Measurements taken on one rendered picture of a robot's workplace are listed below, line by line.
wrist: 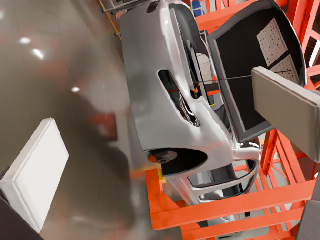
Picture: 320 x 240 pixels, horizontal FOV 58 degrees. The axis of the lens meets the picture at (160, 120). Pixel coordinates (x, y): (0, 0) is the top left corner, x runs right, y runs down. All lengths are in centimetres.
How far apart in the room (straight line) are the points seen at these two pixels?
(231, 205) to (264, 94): 315
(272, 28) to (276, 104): 331
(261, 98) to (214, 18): 446
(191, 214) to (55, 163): 318
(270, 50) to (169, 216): 212
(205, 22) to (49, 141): 448
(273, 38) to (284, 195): 166
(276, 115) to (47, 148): 13
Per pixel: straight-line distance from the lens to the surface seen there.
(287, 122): 16
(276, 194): 337
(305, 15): 505
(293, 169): 552
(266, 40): 349
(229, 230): 523
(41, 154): 16
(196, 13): 677
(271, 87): 17
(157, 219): 341
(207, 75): 870
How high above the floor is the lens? 138
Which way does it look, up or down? 8 degrees down
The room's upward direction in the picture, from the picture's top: 75 degrees clockwise
